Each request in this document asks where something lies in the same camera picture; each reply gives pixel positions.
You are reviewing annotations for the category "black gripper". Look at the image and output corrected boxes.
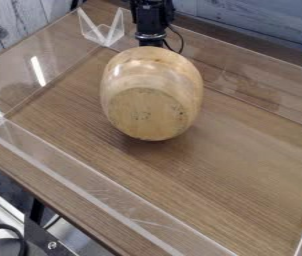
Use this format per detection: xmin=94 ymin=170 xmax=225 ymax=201
xmin=138 ymin=39 xmax=162 ymax=48

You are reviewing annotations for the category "light wooden bowl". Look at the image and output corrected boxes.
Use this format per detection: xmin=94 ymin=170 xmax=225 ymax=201
xmin=100 ymin=47 xmax=202 ymax=141

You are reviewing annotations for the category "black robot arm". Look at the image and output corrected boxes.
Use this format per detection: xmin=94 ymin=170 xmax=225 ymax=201
xmin=129 ymin=0 xmax=174 ymax=47

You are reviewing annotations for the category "black table leg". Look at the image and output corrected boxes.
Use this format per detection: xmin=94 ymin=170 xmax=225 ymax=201
xmin=29 ymin=199 xmax=45 ymax=225

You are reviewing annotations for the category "clear acrylic corner bracket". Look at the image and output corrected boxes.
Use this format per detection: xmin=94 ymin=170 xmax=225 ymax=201
xmin=77 ymin=8 xmax=124 ymax=47

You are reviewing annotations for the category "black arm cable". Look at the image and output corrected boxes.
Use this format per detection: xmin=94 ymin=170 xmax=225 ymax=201
xmin=161 ymin=24 xmax=185 ymax=55

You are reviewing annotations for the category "clear acrylic enclosure wall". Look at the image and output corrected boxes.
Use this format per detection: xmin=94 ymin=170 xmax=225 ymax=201
xmin=0 ymin=11 xmax=302 ymax=256

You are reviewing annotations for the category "black metal bracket with screw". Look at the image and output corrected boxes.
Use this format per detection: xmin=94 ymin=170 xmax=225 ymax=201
xmin=23 ymin=218 xmax=78 ymax=256

